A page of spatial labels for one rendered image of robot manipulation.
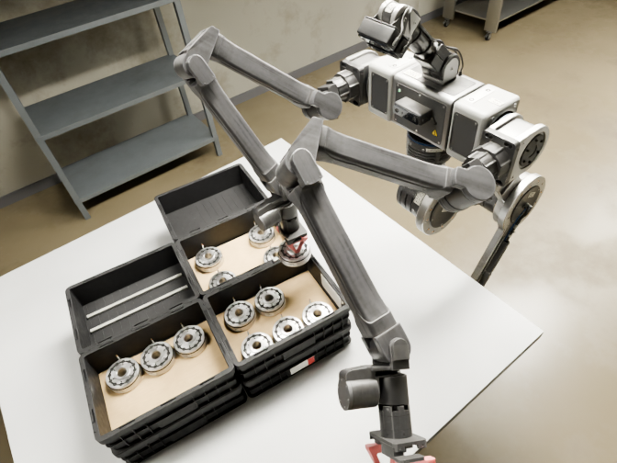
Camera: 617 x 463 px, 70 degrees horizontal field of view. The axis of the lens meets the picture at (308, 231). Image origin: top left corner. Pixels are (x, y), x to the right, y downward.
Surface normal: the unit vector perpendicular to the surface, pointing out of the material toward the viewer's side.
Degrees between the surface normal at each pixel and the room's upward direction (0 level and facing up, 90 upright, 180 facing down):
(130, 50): 90
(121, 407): 0
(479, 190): 38
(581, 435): 0
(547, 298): 0
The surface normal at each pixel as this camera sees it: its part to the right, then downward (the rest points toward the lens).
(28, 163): 0.60, 0.54
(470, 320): -0.09, -0.69
